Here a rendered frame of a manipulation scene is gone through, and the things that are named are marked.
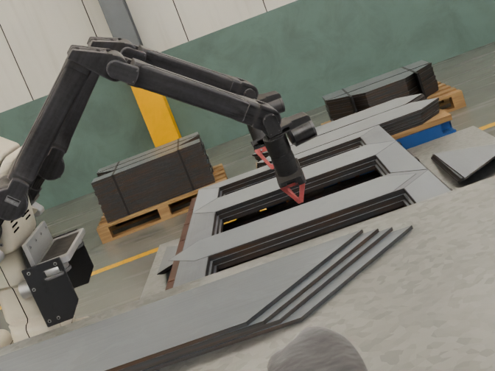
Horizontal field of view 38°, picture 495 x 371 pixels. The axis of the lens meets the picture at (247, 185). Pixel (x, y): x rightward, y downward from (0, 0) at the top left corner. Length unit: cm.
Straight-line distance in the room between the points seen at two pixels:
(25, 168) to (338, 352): 106
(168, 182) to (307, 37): 336
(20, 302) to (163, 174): 443
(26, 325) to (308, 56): 736
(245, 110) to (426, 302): 92
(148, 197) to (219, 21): 319
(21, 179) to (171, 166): 465
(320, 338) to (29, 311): 125
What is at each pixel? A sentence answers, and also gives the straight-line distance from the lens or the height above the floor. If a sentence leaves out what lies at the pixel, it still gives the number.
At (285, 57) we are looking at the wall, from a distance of 897.
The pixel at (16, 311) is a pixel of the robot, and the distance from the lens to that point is 200.
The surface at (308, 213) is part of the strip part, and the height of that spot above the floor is 86.
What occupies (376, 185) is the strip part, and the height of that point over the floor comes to 86.
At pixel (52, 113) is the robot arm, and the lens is 167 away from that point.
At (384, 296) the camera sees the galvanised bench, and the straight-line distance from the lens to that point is 95.
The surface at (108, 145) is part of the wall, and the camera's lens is 911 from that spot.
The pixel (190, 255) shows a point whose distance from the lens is 208.
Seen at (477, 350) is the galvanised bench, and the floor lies 105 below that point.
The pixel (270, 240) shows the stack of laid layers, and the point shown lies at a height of 84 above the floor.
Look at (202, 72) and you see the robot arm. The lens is 213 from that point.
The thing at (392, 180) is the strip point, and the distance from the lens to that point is 209.
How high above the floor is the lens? 145
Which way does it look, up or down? 13 degrees down
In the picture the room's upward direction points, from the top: 21 degrees counter-clockwise
